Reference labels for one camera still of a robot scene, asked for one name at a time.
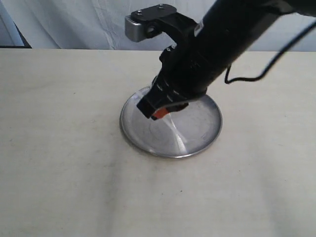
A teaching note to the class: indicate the round stainless steel plate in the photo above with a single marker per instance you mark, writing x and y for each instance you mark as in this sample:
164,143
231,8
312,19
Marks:
178,134

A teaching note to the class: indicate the dark frame behind table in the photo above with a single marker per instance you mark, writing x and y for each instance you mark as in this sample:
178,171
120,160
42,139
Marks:
25,44

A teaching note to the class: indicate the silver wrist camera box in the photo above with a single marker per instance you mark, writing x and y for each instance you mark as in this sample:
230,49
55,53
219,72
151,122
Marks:
134,31

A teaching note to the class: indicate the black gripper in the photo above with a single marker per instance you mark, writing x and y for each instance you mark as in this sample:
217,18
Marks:
160,101

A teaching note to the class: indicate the white backdrop cloth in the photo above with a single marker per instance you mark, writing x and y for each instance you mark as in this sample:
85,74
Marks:
99,24

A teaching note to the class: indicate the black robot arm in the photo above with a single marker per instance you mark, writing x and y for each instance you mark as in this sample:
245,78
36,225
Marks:
205,49

